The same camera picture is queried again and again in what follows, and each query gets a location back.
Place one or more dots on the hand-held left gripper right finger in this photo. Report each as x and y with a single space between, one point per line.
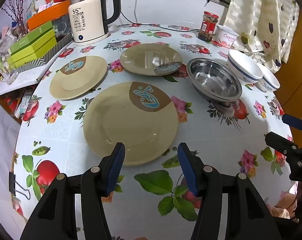
188 167

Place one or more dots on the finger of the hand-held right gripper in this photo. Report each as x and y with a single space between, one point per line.
294 121
280 143

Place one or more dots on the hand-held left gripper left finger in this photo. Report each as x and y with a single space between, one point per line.
115 165

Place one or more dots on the large beige plate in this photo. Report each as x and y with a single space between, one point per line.
126 130

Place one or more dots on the white bowl blue stripe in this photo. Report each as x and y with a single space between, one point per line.
243 65
269 80

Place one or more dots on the stainless steel bowl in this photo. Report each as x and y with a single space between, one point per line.
213 80

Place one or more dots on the small cream plate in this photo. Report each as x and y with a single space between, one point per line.
76 80

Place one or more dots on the olive deep plate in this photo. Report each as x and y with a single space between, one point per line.
143 57

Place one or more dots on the brown wooden panel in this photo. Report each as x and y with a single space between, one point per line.
298 80

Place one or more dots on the floral fruit print tablecloth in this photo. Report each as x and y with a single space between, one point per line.
66 135

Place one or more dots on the black binder clip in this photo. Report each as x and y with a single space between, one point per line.
12 182

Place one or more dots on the cream heart print curtain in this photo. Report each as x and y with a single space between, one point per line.
260 17

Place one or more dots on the white yogurt cup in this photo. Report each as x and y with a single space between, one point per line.
226 36

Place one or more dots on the white green packet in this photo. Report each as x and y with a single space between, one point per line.
23 105

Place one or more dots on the white shelf board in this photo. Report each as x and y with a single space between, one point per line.
28 78

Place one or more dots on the kettle base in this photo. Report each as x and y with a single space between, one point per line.
91 41

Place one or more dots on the red label sauce jar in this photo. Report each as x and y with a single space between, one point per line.
208 25

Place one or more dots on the black white striped box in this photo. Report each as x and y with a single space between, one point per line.
56 48

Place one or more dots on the lime green flat box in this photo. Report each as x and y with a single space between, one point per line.
36 55
33 47

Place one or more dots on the glass mug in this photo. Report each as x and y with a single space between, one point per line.
6 76

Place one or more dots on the cream electric kettle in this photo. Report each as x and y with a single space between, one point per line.
88 15

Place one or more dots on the green boxes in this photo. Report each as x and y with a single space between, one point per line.
31 36

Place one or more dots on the orange box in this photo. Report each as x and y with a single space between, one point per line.
48 13

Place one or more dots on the purple blossom branches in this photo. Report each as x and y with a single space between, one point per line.
18 2

